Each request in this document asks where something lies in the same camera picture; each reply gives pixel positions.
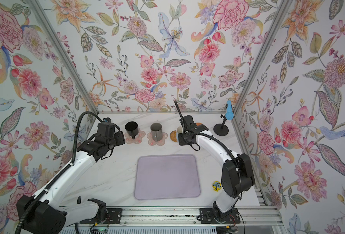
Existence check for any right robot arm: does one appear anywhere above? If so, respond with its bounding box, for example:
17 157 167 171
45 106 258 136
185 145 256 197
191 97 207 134
178 115 255 223

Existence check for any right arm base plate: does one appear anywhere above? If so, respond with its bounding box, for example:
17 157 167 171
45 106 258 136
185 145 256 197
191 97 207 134
196 208 241 224

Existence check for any pink flower coaster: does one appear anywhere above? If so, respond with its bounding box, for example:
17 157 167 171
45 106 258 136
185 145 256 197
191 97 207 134
124 131 146 144
147 133 168 146

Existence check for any lavender tray mat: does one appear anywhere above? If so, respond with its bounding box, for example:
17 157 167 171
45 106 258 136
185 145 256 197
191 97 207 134
134 154 201 200

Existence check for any black mug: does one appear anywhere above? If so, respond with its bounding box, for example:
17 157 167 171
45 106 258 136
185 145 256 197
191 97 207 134
125 121 139 139

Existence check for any yellow blue sticker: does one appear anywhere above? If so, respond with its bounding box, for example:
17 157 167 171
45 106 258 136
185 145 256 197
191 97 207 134
212 180 222 192

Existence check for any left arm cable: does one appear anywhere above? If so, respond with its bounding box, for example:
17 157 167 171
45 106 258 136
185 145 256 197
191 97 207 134
14 111 121 234

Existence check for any light blue mug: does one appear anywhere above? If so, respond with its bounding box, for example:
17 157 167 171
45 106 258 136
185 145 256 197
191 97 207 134
176 126 183 134

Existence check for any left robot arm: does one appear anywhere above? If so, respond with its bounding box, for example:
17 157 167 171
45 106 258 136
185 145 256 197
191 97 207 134
15 118 125 234

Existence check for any aluminium front rail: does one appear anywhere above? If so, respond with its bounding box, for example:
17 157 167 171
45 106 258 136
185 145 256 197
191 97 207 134
58 206 284 227

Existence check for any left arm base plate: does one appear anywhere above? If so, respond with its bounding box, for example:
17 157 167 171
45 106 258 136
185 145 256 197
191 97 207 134
80 208 123 225

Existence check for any woven rattan coaster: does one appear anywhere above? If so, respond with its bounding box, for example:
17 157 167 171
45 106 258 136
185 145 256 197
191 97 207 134
170 130 178 142

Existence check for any grey mug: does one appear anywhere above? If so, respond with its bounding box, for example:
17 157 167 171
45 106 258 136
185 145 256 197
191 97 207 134
150 122 163 142

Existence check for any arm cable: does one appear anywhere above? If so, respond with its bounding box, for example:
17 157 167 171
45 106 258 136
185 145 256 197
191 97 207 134
14 111 121 234
173 100 243 199

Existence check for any blue microphone on stand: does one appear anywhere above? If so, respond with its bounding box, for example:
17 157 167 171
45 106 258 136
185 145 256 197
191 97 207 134
213 100 234 136

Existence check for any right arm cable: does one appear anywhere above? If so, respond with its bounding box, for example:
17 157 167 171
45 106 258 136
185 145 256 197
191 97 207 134
173 100 243 199

